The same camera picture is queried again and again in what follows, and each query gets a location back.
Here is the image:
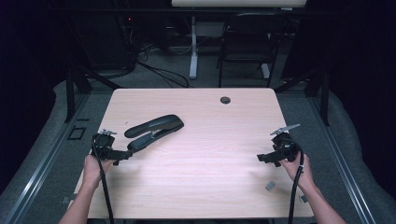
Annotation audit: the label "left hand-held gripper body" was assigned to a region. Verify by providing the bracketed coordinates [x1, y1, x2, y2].
[92, 129, 118, 161]

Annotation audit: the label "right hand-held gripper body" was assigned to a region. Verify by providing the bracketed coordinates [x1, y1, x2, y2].
[270, 123, 302, 163]

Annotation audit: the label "black stapler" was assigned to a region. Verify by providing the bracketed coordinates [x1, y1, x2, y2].
[123, 114, 185, 154]

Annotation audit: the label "person's right hand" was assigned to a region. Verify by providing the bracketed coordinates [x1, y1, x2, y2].
[279, 152, 316, 191]

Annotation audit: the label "person's left hand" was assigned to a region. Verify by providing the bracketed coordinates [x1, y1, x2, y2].
[83, 154, 115, 190]

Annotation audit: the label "black tape square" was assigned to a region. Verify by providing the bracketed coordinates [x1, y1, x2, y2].
[66, 125, 87, 141]

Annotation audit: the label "black metal stand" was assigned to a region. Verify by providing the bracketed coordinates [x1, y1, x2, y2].
[274, 66, 331, 127]
[64, 62, 122, 123]

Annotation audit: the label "dark cabinet with red light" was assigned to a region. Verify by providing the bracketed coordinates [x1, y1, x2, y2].
[71, 12, 136, 71]

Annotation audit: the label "black chair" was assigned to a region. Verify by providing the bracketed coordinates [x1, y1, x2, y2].
[217, 12, 289, 89]

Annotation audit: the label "tall white desk leg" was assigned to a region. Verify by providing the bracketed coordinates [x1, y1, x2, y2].
[189, 15, 200, 80]

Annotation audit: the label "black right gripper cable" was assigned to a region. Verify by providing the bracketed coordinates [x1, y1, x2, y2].
[287, 138, 305, 224]

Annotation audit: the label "aluminium rail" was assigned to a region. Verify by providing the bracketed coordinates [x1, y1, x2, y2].
[2, 92, 92, 224]
[307, 96, 378, 224]

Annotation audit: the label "black floor cables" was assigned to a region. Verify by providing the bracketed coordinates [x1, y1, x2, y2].
[135, 60, 191, 89]

